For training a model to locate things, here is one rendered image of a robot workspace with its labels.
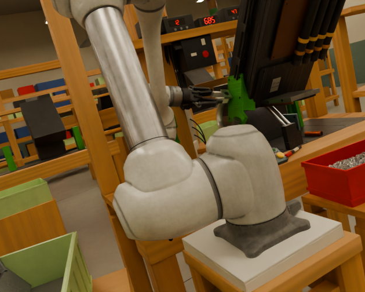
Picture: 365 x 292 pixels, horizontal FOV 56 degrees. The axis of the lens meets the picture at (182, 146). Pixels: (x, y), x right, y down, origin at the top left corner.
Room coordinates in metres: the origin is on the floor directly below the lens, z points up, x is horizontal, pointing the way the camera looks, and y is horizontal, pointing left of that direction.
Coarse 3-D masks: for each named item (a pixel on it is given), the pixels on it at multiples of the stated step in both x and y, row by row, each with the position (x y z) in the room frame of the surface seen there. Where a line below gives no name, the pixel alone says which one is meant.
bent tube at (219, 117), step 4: (224, 92) 1.60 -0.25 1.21; (228, 92) 1.59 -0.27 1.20; (224, 96) 1.56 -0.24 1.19; (228, 96) 1.57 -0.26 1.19; (220, 104) 1.61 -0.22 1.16; (224, 104) 1.61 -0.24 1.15; (220, 108) 1.62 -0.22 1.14; (216, 112) 1.64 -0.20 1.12; (220, 112) 1.62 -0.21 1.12; (216, 116) 1.64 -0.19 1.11; (220, 116) 1.62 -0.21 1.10; (220, 120) 1.62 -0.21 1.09; (220, 124) 1.61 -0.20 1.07; (220, 128) 1.60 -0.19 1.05
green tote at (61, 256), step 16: (48, 240) 0.95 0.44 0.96; (64, 240) 0.95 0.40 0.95; (16, 256) 0.92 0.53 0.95; (32, 256) 0.93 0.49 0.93; (48, 256) 0.94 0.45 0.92; (64, 256) 0.95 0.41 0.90; (80, 256) 0.91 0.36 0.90; (16, 272) 0.92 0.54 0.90; (32, 272) 0.93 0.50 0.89; (48, 272) 0.94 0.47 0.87; (64, 272) 0.94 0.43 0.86; (80, 272) 0.83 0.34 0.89; (64, 288) 0.64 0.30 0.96; (80, 288) 0.77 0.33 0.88
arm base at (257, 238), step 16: (288, 208) 0.82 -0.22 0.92; (224, 224) 0.86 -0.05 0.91; (256, 224) 0.74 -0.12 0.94; (272, 224) 0.74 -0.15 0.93; (288, 224) 0.76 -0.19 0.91; (304, 224) 0.76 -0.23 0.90; (240, 240) 0.76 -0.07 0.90; (256, 240) 0.73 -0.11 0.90; (272, 240) 0.73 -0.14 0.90; (256, 256) 0.70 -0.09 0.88
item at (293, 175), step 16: (352, 128) 1.54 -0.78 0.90; (304, 144) 1.49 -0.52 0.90; (320, 144) 1.41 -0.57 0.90; (336, 144) 1.38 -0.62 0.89; (288, 160) 1.31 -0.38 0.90; (304, 160) 1.32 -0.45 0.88; (288, 176) 1.28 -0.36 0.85; (304, 176) 1.31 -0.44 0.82; (288, 192) 1.27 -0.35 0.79; (304, 192) 1.30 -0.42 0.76; (160, 240) 1.07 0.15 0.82; (176, 240) 1.09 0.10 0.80; (144, 256) 1.10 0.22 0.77; (160, 256) 1.07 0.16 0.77
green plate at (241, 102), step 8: (232, 80) 1.58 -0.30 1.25; (240, 80) 1.52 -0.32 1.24; (232, 88) 1.57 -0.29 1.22; (240, 88) 1.51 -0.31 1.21; (232, 96) 1.57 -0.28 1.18; (240, 96) 1.51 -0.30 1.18; (248, 96) 1.53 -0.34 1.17; (232, 104) 1.57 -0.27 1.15; (240, 104) 1.51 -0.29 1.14; (248, 104) 1.53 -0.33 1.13; (232, 112) 1.57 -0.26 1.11; (232, 120) 1.56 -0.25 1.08
